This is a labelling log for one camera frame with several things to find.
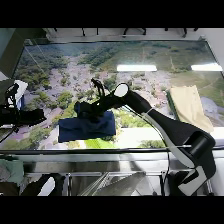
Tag silver frame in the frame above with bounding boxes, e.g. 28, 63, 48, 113
0, 151, 224, 197

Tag cream garment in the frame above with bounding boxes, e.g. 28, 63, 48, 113
165, 84, 215, 134

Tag blue T-shirt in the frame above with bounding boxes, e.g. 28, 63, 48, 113
57, 109, 118, 144

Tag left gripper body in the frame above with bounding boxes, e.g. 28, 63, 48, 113
17, 107, 48, 127

